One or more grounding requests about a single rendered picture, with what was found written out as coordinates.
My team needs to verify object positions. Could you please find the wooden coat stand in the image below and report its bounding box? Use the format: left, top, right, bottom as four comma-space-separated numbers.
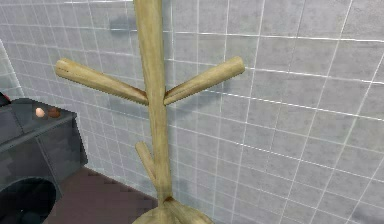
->
54, 0, 246, 224

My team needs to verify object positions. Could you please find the brown egg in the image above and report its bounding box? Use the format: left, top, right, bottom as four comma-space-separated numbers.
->
46, 107, 62, 119

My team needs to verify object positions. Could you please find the dark grey cabinet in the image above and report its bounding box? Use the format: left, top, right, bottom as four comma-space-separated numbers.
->
0, 97, 89, 224

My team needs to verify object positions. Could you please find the red and black object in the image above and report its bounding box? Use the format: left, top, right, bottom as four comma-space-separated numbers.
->
0, 92, 12, 108

